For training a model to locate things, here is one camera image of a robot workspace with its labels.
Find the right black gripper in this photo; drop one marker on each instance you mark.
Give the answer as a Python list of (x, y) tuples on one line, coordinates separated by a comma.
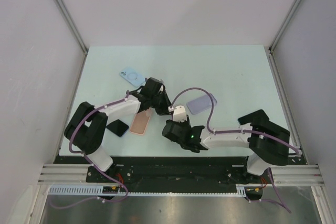
[(187, 123)]

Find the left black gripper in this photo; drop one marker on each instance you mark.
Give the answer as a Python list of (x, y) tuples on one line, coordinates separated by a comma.
[(164, 110)]

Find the pink phone case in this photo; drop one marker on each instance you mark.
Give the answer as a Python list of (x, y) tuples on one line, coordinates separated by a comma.
[(140, 122)]

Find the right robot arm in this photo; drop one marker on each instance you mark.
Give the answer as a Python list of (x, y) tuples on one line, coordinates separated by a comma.
[(269, 142)]

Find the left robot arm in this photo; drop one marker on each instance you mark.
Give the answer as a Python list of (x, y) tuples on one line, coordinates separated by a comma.
[(86, 128)]

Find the lavender phone case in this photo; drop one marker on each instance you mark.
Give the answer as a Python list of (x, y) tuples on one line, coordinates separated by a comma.
[(201, 104)]

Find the light blue phone case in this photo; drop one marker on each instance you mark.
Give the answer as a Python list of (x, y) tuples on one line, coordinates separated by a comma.
[(132, 76)]

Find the blue phone left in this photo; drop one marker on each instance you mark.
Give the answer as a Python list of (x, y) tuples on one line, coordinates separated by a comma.
[(118, 127)]

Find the black phone right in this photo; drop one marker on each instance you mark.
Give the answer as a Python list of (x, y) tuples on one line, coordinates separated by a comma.
[(259, 114)]

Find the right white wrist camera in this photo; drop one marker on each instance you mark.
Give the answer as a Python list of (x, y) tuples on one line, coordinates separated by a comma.
[(179, 113)]

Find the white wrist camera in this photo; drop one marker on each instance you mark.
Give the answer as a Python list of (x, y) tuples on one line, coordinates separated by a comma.
[(158, 80), (179, 113)]

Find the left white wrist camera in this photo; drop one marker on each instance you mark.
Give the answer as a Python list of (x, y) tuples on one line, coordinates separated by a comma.
[(158, 80)]

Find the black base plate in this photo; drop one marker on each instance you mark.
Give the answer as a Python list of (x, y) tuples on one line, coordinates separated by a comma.
[(227, 170)]

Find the white slotted cable duct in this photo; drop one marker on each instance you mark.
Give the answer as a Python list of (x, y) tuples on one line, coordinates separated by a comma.
[(105, 190)]

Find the right side aluminium rail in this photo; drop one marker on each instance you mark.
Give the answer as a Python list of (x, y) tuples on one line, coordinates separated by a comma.
[(283, 99)]

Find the aluminium rail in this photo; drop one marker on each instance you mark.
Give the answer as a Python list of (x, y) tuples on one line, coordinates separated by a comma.
[(283, 99), (292, 175)]

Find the right corner aluminium post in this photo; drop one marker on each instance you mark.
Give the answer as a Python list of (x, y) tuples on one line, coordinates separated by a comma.
[(289, 16)]

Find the corner aluminium post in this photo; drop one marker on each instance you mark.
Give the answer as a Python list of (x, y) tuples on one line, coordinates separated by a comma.
[(289, 16), (71, 25)]

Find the aluminium front rail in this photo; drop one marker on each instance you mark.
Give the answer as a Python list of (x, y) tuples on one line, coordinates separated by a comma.
[(292, 175)]

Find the left corner aluminium post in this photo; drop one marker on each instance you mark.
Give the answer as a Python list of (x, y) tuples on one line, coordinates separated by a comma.
[(71, 25)]

